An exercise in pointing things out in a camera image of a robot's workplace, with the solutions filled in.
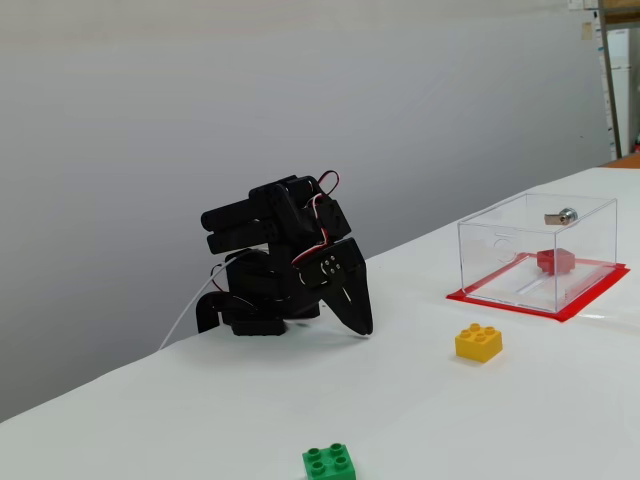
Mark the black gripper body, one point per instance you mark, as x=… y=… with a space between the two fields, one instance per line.
x=350 y=272

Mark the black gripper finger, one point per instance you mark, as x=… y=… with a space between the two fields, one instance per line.
x=332 y=295
x=361 y=285

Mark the red lego brick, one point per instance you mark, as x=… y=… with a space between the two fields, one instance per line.
x=557 y=262

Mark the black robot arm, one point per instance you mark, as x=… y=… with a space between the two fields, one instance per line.
x=270 y=220

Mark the yellow lego brick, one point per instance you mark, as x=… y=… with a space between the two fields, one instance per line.
x=477 y=345

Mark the transparent plastic box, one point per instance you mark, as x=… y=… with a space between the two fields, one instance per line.
x=500 y=270

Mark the green lego brick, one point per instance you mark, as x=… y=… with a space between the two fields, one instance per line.
x=327 y=462

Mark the silver metal box lock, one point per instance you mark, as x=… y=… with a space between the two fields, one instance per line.
x=565 y=215

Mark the black table clamp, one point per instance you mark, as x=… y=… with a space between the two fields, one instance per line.
x=206 y=312

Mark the wooden table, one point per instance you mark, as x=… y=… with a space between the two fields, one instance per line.
x=627 y=160

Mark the white cabinet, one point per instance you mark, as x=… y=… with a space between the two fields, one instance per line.
x=619 y=100

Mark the paper note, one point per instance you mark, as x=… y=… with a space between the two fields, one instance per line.
x=586 y=30

